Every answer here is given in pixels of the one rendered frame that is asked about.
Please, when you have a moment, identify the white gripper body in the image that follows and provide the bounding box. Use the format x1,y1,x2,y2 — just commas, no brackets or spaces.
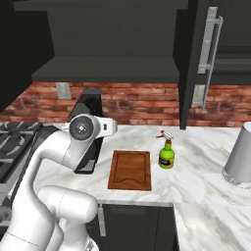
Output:
107,119,119,135

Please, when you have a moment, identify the brown wooden cutting board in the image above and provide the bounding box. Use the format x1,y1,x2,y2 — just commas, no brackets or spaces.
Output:
107,149,153,192

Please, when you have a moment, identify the green spray bottle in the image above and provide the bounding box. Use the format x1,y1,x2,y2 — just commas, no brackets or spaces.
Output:
155,129,176,171

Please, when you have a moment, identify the black base cabinet door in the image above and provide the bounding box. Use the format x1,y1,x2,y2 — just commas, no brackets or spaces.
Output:
97,202,179,251

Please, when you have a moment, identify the black gas hob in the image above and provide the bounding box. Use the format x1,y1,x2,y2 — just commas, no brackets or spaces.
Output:
0,121,61,229

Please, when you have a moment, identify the grey tapered cylinder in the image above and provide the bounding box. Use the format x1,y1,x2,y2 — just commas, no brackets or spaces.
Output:
221,122,251,190

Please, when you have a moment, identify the grey wall outlet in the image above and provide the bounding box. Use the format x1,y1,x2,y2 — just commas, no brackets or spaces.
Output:
55,81,72,100

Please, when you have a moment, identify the silver base cabinet handle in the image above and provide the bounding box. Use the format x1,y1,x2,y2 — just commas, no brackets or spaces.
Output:
96,203,108,238

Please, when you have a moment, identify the black cabinet door with handle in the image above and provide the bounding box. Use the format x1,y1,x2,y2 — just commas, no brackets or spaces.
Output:
172,0,211,131

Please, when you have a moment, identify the silver cabinet door handle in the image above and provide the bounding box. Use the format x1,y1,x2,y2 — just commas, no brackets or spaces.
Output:
191,6,225,110

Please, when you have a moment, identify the black closed wall cabinet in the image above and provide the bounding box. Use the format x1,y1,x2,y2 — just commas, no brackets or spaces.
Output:
208,0,251,86

